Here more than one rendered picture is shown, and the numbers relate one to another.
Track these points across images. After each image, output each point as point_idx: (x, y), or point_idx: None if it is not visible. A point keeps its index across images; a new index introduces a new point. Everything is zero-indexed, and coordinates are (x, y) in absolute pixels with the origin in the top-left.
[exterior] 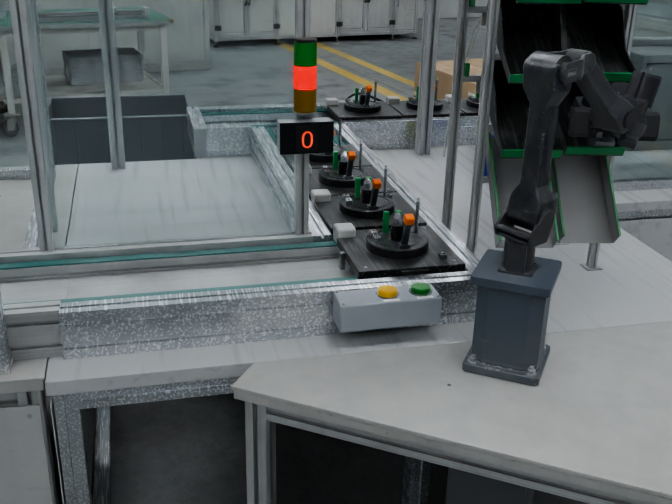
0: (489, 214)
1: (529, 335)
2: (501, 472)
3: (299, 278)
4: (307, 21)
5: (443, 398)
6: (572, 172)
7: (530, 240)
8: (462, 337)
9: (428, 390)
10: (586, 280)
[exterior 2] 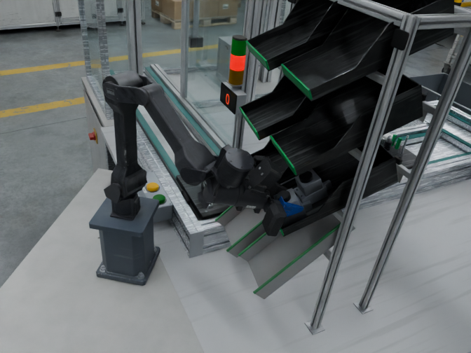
0: (398, 260)
1: (101, 246)
2: None
3: None
4: (247, 26)
5: (83, 235)
6: (307, 234)
7: (104, 190)
8: (159, 243)
9: (92, 230)
10: (282, 320)
